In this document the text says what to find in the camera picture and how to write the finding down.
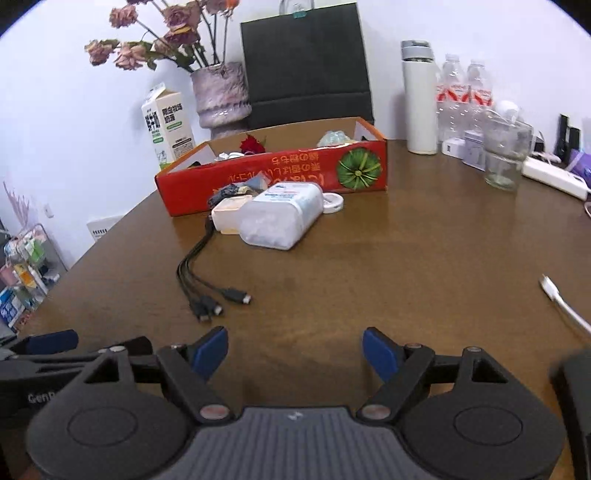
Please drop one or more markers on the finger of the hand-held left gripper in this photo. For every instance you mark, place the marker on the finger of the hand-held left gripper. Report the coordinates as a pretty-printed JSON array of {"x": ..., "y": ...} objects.
[
  {"x": 51, "y": 341},
  {"x": 138, "y": 348}
]

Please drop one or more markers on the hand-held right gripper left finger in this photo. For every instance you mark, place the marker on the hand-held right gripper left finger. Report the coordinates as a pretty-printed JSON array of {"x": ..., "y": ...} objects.
[{"x": 210, "y": 350}]

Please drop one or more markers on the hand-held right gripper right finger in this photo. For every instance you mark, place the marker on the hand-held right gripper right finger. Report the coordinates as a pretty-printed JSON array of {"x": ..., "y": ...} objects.
[{"x": 381, "y": 353}]

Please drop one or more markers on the navy zip pouch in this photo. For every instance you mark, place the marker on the navy zip pouch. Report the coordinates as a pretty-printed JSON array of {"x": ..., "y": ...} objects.
[{"x": 577, "y": 406}]

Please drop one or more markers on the red cardboard box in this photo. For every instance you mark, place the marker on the red cardboard box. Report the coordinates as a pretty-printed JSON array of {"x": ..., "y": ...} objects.
[{"x": 295, "y": 166}]

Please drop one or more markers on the wooden desktop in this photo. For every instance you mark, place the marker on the wooden desktop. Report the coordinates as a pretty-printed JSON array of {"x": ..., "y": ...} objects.
[{"x": 369, "y": 277}]

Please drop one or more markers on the blue white food packets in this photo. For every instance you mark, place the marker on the blue white food packets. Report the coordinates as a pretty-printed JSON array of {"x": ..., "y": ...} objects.
[{"x": 9, "y": 307}]

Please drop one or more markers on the beige charger block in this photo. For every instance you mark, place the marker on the beige charger block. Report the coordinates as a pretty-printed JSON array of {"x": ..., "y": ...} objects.
[{"x": 228, "y": 217}]

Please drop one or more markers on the pink dried plant sprig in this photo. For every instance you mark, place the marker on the pink dried plant sprig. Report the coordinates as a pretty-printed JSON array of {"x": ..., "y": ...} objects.
[{"x": 21, "y": 207}]

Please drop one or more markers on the clear plastic swab container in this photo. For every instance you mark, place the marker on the clear plastic swab container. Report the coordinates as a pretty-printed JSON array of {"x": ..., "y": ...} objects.
[{"x": 277, "y": 221}]

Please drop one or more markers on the white round lid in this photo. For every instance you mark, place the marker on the white round lid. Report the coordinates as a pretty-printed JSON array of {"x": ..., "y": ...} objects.
[{"x": 332, "y": 203}]

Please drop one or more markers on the dark crumpled wrapper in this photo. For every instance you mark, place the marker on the dark crumpled wrapper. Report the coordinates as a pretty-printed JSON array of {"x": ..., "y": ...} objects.
[{"x": 233, "y": 190}]

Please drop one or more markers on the red artificial rose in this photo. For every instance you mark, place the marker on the red artificial rose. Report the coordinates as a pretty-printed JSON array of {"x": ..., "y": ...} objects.
[{"x": 251, "y": 145}]

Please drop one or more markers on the clear drinking glass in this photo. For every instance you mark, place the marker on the clear drinking glass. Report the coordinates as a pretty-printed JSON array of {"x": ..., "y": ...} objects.
[{"x": 501, "y": 175}]

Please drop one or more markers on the white charger cube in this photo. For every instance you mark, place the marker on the white charger cube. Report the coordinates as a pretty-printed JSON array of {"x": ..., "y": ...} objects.
[{"x": 452, "y": 148}]

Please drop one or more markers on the pale crinkled wrapper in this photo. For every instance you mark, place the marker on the pale crinkled wrapper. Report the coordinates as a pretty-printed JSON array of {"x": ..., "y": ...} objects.
[{"x": 332, "y": 138}]

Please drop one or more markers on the green white milk carton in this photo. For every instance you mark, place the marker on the green white milk carton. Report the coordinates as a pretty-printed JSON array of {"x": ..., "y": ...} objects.
[{"x": 173, "y": 129}]

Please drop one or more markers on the white power strip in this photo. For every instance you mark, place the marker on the white power strip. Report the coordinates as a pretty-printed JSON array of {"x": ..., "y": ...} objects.
[{"x": 554, "y": 177}]

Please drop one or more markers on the white thermos bottle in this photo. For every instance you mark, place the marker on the white thermos bottle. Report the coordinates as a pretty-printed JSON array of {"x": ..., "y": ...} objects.
[{"x": 420, "y": 106}]

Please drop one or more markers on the purple stone vase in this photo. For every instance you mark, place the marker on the purple stone vase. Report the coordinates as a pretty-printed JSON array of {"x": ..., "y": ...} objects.
[{"x": 221, "y": 97}]

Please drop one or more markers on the clear plastic water bottle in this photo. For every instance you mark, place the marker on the clear plastic water bottle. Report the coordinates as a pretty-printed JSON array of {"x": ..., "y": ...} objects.
[
  {"x": 450, "y": 92},
  {"x": 478, "y": 92}
]

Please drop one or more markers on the white round mini fan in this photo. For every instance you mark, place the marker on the white round mini fan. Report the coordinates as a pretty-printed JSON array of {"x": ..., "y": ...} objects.
[{"x": 508, "y": 110}]

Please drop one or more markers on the purple gadget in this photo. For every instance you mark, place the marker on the purple gadget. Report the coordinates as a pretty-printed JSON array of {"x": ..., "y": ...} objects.
[{"x": 582, "y": 166}]

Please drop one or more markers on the black small bottles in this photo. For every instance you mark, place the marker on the black small bottles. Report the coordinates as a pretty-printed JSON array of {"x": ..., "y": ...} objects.
[{"x": 564, "y": 134}]

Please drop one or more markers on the black office chair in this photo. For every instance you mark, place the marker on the black office chair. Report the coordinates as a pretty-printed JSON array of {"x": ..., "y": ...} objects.
[{"x": 304, "y": 60}]

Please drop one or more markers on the dried rose bouquet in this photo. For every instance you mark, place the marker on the dried rose bouquet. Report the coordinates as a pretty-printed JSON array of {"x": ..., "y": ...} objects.
[{"x": 178, "y": 14}]

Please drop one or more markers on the white wall outlet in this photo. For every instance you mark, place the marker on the white wall outlet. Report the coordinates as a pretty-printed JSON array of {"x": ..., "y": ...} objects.
[{"x": 48, "y": 211}]

